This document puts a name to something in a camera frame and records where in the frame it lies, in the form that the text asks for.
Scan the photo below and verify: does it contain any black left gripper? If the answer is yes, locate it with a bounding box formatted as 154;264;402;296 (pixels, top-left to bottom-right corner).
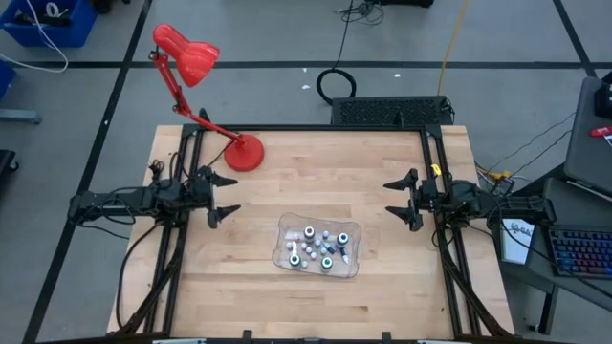
186;164;243;231

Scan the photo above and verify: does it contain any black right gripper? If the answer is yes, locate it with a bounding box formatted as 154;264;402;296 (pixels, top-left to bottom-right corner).
382;167;444;234

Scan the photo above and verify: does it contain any clear plastic bin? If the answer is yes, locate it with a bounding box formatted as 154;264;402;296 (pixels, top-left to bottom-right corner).
271;211;363;280

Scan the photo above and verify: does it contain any red desk lamp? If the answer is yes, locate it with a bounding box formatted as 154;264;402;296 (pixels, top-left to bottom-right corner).
148;23;266;173

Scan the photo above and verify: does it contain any black perforated computer case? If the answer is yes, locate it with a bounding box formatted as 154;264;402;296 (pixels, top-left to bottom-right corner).
330;95;456;128

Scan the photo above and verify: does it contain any black power strip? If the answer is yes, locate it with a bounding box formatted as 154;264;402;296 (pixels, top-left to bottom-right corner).
486;175;517;199

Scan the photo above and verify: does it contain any yellow extension plug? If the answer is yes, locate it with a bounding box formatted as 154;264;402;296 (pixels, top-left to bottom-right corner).
477;165;513;182

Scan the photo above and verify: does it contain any white paper sheet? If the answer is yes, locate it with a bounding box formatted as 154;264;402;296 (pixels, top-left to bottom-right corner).
499;217;537;267

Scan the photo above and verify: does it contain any dark grey desk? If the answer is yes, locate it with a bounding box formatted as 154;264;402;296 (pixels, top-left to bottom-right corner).
492;161;612;335

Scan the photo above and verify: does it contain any backlit computer keyboard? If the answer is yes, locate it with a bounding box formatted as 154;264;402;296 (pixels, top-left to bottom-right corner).
541;223;612;281

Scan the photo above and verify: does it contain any dark grey closed laptop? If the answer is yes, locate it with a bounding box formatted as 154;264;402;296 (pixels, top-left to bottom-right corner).
562;75;612;198

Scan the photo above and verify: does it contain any grey metal bar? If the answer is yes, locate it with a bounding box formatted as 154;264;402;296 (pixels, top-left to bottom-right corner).
0;108;43;125

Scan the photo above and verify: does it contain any black chair base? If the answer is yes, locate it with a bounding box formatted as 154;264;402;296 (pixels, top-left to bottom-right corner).
0;148;20;185

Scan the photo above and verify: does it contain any black device on laptop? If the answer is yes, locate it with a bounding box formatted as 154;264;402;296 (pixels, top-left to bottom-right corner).
594;71;612;120

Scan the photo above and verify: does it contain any blue plastic bin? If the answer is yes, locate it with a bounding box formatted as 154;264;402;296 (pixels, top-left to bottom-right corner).
0;60;16;100
0;0;98;49

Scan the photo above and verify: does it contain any black lamp cable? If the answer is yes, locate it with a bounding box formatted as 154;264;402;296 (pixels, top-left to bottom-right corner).
206;139;236;169

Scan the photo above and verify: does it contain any black aluminium table frame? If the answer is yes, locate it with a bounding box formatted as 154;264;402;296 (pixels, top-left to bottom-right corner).
108;122;516;344

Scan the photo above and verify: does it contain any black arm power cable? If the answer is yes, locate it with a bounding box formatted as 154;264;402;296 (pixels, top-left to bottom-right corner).
114;222;164;332

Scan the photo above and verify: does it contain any black coiled floor cable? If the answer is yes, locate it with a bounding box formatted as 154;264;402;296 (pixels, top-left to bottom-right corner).
315;0;359;107

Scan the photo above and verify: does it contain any yellow floor cable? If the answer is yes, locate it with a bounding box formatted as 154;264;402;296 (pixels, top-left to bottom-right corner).
436;0;472;97

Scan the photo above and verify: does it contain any tangled black cable bundle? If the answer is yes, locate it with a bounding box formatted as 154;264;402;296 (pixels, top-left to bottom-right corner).
337;0;386;27

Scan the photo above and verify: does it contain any white cable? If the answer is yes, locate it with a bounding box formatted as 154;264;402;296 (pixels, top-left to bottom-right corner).
0;0;71;75

